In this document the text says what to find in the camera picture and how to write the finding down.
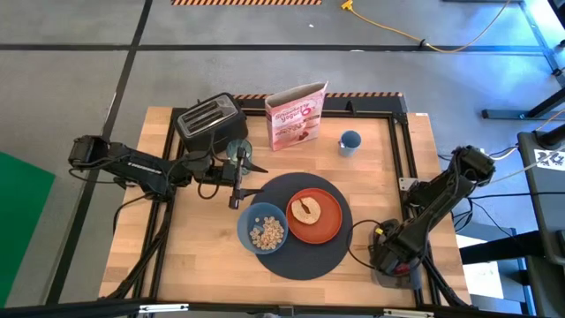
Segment black aluminium table frame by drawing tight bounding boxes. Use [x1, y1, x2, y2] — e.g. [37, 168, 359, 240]
[99, 95, 476, 310]

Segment yellow extension cord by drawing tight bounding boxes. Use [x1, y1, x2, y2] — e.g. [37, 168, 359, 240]
[340, 0, 513, 55]

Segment black stand legs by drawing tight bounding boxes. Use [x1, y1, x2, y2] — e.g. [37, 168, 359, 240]
[480, 0, 565, 121]

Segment grey cart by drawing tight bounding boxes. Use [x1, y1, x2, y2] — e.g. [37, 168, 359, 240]
[516, 130, 565, 318]

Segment white paper label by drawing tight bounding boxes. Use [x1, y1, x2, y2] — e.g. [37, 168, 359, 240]
[533, 148, 565, 171]

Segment pink strawberry yogurt cereal box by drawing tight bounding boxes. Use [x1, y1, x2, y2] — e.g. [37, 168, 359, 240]
[264, 80, 330, 152]

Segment cereal rings heap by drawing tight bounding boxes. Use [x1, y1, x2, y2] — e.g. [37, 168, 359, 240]
[248, 215, 286, 252]

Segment blue grey mug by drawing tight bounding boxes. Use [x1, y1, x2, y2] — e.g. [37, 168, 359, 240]
[338, 130, 363, 158]

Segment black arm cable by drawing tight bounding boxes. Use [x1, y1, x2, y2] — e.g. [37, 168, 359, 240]
[346, 219, 389, 270]
[197, 178, 221, 201]

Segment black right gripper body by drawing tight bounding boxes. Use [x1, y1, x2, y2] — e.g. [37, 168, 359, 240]
[369, 240, 418, 277]

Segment light blue bowl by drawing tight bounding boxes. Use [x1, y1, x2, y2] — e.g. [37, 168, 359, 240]
[237, 201, 290, 256]

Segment tan bagel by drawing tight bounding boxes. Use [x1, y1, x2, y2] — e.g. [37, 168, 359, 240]
[291, 196, 322, 225]

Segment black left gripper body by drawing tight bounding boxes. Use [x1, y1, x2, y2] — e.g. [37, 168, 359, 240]
[210, 147, 248, 211]

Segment green floor mat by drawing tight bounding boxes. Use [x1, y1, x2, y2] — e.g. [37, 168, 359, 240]
[0, 152, 57, 308]

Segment orange plate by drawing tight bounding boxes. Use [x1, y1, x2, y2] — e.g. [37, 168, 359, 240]
[285, 187, 343, 246]

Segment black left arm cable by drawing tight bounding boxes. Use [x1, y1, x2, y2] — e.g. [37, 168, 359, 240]
[197, 178, 221, 201]

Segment black floor cable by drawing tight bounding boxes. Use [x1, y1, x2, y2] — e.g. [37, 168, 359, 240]
[467, 190, 565, 201]

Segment black rig crossbar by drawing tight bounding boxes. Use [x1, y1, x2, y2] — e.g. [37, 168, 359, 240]
[0, 299, 565, 318]

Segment teal glass tumbler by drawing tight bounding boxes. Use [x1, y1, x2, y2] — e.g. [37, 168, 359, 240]
[226, 139, 253, 176]

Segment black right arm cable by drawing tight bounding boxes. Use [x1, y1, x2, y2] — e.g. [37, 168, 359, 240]
[346, 219, 389, 270]

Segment dark woven round placemat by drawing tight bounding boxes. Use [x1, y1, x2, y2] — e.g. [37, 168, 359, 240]
[249, 171, 354, 282]

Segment black toaster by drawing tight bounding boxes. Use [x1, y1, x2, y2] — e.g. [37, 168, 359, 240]
[174, 92, 249, 155]

